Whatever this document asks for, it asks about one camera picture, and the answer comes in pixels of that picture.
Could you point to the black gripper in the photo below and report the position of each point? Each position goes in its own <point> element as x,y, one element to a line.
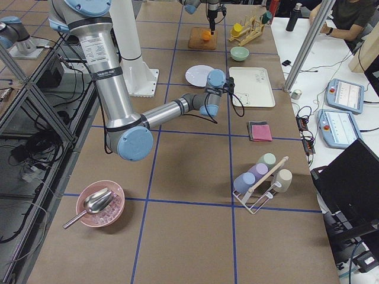
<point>212,15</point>

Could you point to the orange fruit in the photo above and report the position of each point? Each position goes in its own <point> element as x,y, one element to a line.
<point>206,35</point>

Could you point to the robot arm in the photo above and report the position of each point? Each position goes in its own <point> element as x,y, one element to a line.
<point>107,33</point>
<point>191,6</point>

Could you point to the cream bear tray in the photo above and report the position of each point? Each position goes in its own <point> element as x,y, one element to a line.
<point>252,87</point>

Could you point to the wooden cutting board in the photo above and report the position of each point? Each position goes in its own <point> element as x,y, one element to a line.
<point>196,42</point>

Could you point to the yellow mug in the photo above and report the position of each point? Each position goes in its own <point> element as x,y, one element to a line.
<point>236,30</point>

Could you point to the green bowl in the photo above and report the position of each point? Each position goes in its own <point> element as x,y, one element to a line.
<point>239,53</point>

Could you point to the wooden drying rack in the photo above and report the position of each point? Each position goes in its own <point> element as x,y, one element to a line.
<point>252,28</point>

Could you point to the white round plate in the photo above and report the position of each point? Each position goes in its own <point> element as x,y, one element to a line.
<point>197,75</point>

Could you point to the dark green mug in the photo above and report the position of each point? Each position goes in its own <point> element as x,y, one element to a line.
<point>266,18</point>

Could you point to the black water bottle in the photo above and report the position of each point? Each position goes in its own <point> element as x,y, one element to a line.
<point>294,16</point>

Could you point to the grey folded cloth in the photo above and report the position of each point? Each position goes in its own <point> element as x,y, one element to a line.
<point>251,123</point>

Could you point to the small metal can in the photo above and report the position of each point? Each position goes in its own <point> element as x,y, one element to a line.
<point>296,94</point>

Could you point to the pink folded cloth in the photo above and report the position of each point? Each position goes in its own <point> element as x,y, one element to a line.
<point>261,132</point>

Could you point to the person in grey shirt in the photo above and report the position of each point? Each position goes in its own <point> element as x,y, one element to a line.
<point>350,19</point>

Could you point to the green tumbler cup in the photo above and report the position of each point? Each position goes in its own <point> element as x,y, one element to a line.
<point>268,159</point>

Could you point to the black power strip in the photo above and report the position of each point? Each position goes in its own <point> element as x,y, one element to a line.
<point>307,137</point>

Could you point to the purple tumbler cup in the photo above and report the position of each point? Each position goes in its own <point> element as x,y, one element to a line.
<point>259,170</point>

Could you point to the teach pendant far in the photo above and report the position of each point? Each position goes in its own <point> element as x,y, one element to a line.
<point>345,95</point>

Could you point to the teach pendant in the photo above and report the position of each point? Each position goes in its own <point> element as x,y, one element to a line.
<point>345,95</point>
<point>338,128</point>

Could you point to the blue tumbler cup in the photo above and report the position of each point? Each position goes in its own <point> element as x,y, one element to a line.
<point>243,182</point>

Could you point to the teach pendant near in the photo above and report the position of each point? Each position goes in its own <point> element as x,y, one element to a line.
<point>338,128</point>

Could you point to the beige tumbler cup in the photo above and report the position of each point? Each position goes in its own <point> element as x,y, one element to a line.
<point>282,180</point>

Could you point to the metal scoop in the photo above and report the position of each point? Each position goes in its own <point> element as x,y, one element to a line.
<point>93,204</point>

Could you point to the black laptop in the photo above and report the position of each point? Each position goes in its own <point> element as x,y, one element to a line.
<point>349,188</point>

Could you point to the pink bowl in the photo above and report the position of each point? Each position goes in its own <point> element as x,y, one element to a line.
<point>107,210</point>

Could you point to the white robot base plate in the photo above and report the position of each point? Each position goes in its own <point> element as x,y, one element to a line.
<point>139,78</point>

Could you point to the aluminium frame post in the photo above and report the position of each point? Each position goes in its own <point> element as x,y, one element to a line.
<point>316,22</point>

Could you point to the white wire cup rack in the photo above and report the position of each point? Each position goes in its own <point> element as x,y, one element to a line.
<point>262,191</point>

